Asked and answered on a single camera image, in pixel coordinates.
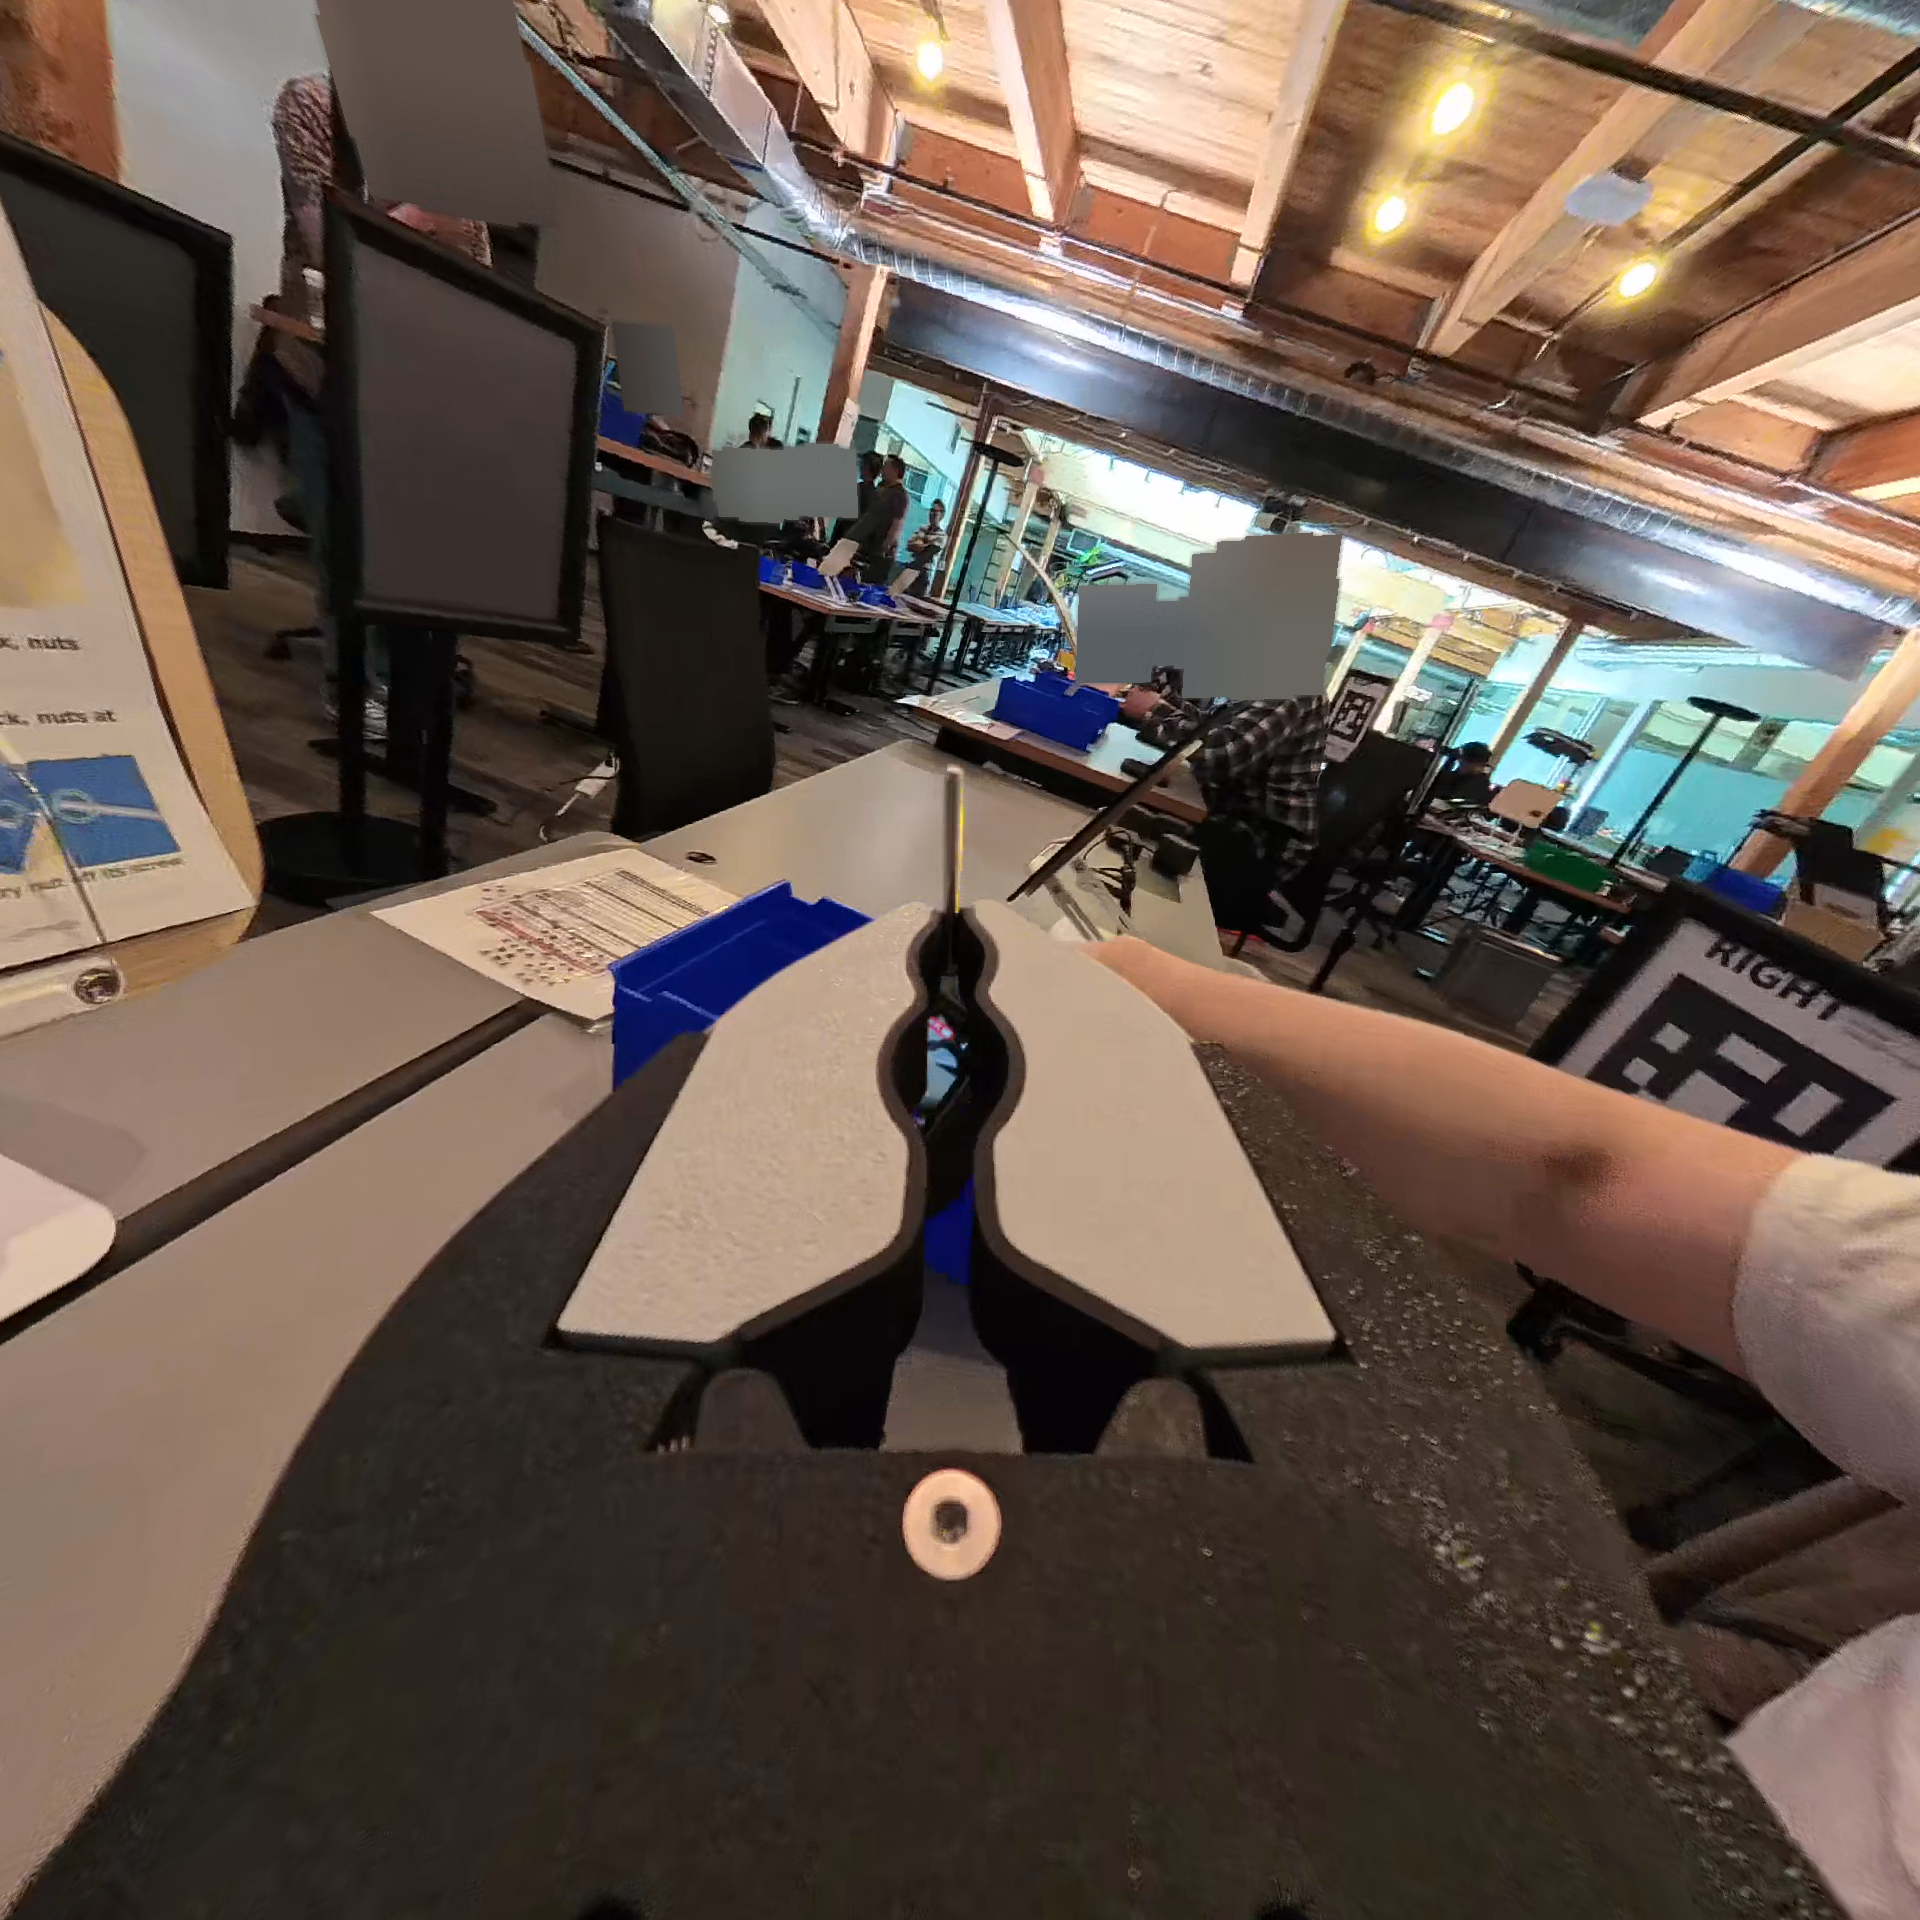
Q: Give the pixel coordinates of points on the small metal bolt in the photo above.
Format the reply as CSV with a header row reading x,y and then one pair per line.
x,y
954,855

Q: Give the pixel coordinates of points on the black white printed tag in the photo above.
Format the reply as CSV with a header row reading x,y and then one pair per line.
x,y
1359,717

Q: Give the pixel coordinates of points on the printed paper sheet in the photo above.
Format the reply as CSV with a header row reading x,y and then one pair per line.
x,y
569,916

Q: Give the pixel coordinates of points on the person's white shirt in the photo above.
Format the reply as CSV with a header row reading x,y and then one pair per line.
x,y
1846,1276

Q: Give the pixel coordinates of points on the blue plastic bin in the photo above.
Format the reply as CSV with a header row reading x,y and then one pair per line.
x,y
705,961

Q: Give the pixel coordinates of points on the wooden display board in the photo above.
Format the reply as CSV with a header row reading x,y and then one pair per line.
x,y
182,721

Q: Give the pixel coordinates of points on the round ceiling light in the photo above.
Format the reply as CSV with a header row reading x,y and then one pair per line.
x,y
1634,278
1389,213
931,58
1451,106

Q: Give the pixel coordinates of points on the person's right forearm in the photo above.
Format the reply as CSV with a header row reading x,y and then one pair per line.
x,y
1470,1154

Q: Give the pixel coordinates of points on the green storage bin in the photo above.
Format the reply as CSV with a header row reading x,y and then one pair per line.
x,y
1569,864

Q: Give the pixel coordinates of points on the black framed panel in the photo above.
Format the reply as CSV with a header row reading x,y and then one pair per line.
x,y
120,346
464,436

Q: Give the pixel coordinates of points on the printed instruction sheet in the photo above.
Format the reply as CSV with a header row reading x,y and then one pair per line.
x,y
89,674

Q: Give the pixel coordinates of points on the blue storage bin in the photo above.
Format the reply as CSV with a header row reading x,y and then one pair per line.
x,y
1050,709

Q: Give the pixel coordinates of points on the white stand base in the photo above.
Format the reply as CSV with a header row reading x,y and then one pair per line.
x,y
45,1237

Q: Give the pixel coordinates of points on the black floor lamp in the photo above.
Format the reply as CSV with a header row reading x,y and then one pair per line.
x,y
1717,714

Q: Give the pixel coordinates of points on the silver ventilation duct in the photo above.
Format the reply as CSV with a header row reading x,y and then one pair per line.
x,y
705,90

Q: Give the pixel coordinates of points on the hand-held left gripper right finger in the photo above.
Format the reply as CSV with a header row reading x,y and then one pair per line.
x,y
1155,1184

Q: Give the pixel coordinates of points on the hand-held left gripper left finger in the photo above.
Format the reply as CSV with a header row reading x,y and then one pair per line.
x,y
763,1170

